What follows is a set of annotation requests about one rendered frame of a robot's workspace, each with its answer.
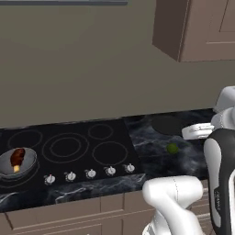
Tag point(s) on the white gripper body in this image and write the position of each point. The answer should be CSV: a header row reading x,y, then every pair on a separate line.
x,y
195,131

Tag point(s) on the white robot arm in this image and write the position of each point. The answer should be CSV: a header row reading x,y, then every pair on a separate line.
x,y
171,195

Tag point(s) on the green lime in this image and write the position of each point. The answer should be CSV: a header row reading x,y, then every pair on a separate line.
x,y
172,148

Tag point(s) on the brown steak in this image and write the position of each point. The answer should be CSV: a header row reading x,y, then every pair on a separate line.
x,y
17,156

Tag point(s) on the black frying pan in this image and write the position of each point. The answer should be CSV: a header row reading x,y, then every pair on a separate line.
x,y
166,125

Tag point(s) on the silver hob knob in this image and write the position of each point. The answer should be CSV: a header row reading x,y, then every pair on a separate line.
x,y
49,179
129,167
70,176
90,173
110,170

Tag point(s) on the narrow brown drawer front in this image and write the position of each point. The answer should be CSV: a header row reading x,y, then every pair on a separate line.
x,y
112,203

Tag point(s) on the brown base cupboard door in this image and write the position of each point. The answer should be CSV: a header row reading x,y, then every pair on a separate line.
x,y
128,223
61,231

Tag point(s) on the black glass hob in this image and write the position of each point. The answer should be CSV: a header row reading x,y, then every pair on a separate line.
x,y
73,147

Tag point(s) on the wide brown drawer front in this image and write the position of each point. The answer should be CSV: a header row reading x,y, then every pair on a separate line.
x,y
55,212

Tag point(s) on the grey frying pan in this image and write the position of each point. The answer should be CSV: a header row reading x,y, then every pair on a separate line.
x,y
29,160

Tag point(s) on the brown wall cupboard door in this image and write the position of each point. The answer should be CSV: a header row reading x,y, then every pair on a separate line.
x,y
208,30

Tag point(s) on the brown wall cupboard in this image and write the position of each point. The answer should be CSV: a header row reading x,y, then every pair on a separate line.
x,y
166,27

